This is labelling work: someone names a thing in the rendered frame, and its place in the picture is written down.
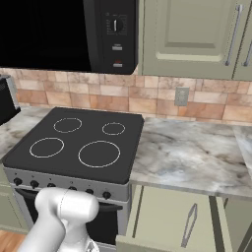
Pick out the black glass hob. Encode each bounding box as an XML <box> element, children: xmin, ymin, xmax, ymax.
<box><xmin>1</xmin><ymin>106</ymin><xmax>146</xmax><ymax>185</ymax></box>

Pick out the silver oven control panel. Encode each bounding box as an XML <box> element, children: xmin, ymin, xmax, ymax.
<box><xmin>2</xmin><ymin>164</ymin><xmax>131</xmax><ymax>203</ymax></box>

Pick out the black oven door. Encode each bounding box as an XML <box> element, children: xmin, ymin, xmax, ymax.
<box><xmin>14</xmin><ymin>187</ymin><xmax>125</xmax><ymax>246</ymax></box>

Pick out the black microwave oven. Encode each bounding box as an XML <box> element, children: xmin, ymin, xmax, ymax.
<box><xmin>0</xmin><ymin>0</ymin><xmax>140</xmax><ymax>76</ymax></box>

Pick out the black and silver appliance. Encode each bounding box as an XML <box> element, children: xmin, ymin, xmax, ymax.
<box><xmin>0</xmin><ymin>74</ymin><xmax>22</xmax><ymax>126</ymax></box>

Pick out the green base cupboard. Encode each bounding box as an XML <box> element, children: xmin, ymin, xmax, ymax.
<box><xmin>0</xmin><ymin>162</ymin><xmax>30</xmax><ymax>234</ymax></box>
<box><xmin>222</xmin><ymin>196</ymin><xmax>252</xmax><ymax>252</ymax></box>

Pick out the grey wall socket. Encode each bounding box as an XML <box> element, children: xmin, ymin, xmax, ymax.
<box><xmin>173</xmin><ymin>86</ymin><xmax>191</xmax><ymax>107</ymax></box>

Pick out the green wall cupboard door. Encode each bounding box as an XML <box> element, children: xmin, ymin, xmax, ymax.
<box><xmin>231</xmin><ymin>0</ymin><xmax>252</xmax><ymax>82</ymax></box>
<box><xmin>142</xmin><ymin>0</ymin><xmax>246</xmax><ymax>81</ymax></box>

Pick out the silver cupboard bar handle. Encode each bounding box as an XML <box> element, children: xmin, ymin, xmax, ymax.
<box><xmin>223</xmin><ymin>3</ymin><xmax>245</xmax><ymax>67</ymax></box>
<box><xmin>242</xmin><ymin>38</ymin><xmax>252</xmax><ymax>68</ymax></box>

